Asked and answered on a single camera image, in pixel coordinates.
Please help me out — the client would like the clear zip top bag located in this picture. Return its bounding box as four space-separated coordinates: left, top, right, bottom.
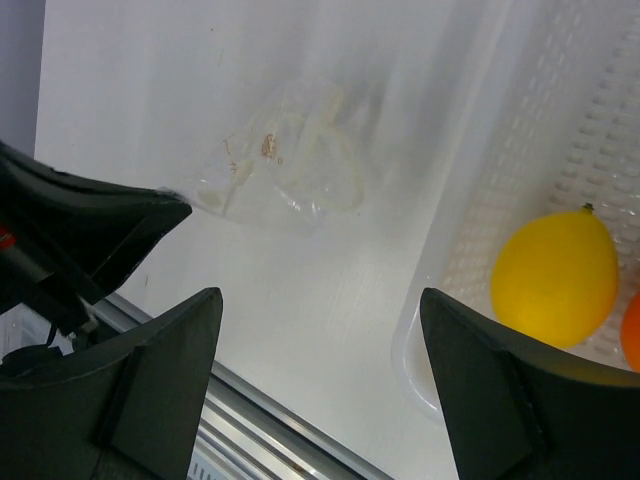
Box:
177 77 382 235

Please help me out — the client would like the yellow lemon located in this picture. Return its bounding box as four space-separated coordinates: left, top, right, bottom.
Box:
490 203 619 349

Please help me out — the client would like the aluminium front rail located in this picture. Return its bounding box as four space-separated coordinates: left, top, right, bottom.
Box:
96 289 387 479

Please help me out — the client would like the orange fruit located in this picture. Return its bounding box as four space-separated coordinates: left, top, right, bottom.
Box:
620 293 640 372

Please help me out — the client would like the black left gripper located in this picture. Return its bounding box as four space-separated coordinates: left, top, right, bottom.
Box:
1 144 192 337

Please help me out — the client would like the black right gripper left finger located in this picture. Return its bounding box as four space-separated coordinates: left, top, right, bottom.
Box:
1 288 223 479

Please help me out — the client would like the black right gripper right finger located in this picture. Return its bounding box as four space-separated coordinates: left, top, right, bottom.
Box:
420 288 639 479

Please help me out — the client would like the white perforated plastic basket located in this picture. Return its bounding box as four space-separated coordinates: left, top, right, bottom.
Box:
391 1 639 425

